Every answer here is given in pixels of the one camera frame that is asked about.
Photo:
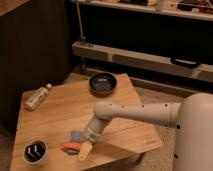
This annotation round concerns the wooden shelf unit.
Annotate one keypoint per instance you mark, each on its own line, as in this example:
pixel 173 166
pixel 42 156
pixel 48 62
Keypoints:
pixel 142 42

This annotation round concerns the dark round bowl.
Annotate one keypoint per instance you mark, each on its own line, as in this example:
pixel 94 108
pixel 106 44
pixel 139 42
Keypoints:
pixel 102 83

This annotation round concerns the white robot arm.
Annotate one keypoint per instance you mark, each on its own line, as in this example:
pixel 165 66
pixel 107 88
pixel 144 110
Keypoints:
pixel 192 118

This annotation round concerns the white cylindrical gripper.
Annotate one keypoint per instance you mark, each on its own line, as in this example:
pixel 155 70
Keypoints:
pixel 92 133

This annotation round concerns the black and white cup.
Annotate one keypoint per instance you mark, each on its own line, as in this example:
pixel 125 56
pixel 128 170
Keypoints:
pixel 35 153

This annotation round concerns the white plastic bottle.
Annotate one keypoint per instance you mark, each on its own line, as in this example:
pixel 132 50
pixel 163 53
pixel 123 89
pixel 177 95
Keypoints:
pixel 37 97

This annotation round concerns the metal pole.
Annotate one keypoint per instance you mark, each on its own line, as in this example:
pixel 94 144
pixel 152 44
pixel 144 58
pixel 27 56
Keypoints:
pixel 82 37

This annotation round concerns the black handle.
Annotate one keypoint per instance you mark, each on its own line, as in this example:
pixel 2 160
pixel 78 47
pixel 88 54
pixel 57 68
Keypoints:
pixel 184 63

